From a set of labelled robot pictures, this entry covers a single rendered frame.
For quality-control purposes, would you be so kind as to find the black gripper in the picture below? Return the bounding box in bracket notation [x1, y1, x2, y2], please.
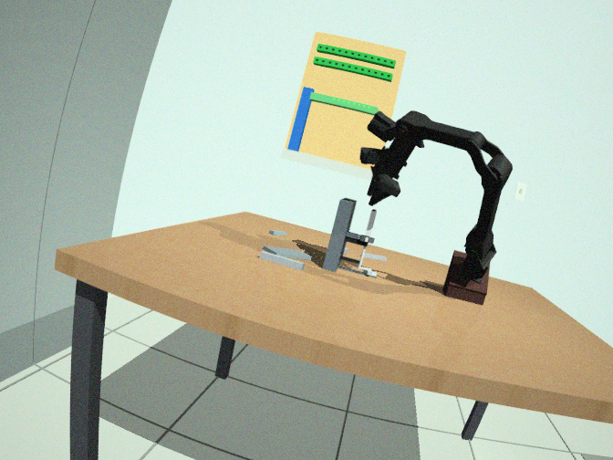
[367, 147, 408, 206]

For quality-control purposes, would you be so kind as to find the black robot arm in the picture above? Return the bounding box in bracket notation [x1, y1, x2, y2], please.
[360, 110, 513, 283]

